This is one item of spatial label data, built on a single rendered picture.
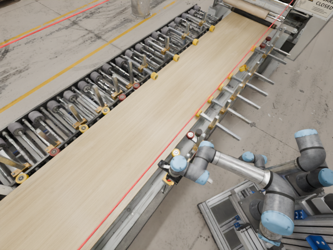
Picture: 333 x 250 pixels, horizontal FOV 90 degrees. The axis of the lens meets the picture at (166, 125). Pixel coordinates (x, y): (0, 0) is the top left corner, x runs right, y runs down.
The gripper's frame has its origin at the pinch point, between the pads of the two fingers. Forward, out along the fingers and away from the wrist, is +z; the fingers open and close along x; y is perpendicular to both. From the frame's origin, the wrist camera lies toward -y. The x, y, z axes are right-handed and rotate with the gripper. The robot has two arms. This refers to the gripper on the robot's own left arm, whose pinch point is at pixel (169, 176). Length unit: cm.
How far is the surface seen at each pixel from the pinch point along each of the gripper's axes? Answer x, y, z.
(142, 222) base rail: -32, 2, 57
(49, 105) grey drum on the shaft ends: -13, -150, 43
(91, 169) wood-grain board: -30, -59, 37
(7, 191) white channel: -81, -94, 34
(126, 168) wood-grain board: -10, -36, 37
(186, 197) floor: 22, 25, 127
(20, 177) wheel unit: -70, -97, 36
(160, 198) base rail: -8, 2, 57
